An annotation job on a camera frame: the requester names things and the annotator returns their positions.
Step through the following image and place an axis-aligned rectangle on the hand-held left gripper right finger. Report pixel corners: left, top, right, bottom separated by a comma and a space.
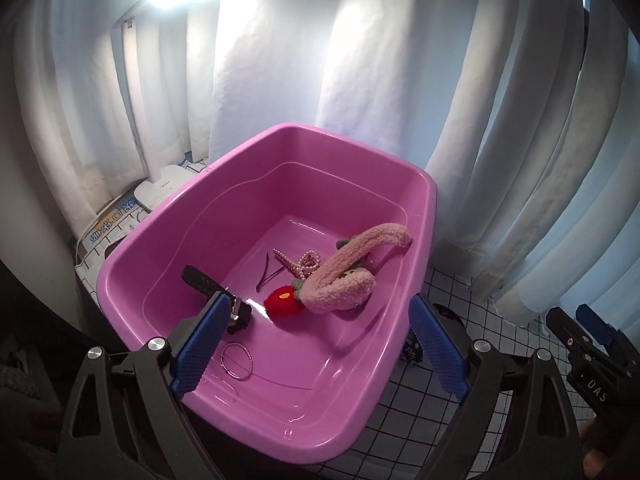
409, 293, 584, 480

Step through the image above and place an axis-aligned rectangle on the person's right hand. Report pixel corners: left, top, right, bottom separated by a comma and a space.
580, 417, 611, 480

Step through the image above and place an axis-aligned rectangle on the cream thick curtain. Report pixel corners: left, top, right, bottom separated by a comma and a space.
425, 0, 640, 331

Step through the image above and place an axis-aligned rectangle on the small silver bangle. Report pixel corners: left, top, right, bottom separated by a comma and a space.
220, 342, 253, 382

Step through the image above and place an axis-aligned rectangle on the white desk lamp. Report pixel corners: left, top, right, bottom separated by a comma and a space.
112, 2, 201, 213

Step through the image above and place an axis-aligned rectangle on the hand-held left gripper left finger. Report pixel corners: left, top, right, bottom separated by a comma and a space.
60, 291, 232, 480

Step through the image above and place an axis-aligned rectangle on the blue white printed box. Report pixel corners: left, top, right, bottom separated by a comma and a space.
82, 195, 153, 261

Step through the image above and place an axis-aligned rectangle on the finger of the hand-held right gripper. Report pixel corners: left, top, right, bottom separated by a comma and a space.
574, 303, 628, 356
545, 306, 583, 361

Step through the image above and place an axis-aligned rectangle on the pink knitted strawberry headband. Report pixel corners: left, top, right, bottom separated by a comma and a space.
263, 221, 415, 322

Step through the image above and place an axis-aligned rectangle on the sheer white curtain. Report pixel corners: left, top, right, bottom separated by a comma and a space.
185, 0, 481, 171

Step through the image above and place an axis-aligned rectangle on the pink plastic basin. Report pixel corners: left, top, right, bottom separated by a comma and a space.
97, 122, 440, 465

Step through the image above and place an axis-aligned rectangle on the black claw hair clip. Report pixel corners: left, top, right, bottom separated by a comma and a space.
181, 265, 253, 335

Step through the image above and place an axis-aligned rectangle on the black hair pin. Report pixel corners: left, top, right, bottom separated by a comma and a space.
256, 254, 286, 292

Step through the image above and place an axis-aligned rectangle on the black printed ribbon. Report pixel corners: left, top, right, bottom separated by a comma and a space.
400, 340, 426, 366

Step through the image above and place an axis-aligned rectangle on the pearl hair clip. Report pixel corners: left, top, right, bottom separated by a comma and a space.
272, 247, 322, 281

